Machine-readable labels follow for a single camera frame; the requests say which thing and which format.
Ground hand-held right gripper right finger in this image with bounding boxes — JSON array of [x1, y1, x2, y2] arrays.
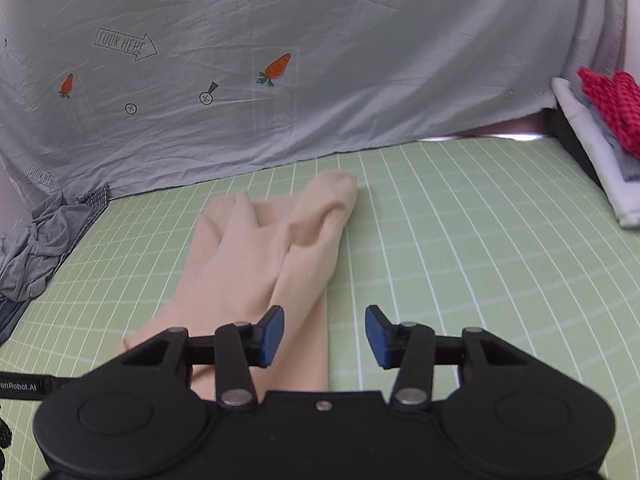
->
[[364, 304, 536, 411]]

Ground red knit cloth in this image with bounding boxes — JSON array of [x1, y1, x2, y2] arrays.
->
[[577, 66, 640, 159]]

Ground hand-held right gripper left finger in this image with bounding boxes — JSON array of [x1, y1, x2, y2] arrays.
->
[[117, 305, 286, 412]]

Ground beige tights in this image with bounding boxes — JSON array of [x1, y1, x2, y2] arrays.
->
[[122, 169, 359, 402]]

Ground checked grey cloth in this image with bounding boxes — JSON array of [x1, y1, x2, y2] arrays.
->
[[75, 183, 112, 213]]

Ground grey crumpled garment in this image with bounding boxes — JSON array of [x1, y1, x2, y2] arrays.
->
[[0, 191, 103, 305]]

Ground white folded cloth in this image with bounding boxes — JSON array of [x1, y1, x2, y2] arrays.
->
[[552, 77, 640, 229]]

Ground dark teal cloth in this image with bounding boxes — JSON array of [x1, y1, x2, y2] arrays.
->
[[0, 297, 30, 347]]

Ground grey carrot print sheet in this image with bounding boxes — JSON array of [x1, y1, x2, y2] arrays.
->
[[0, 0, 629, 217]]

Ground grey folded cloth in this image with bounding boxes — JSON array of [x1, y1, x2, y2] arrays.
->
[[592, 105, 640, 184]]

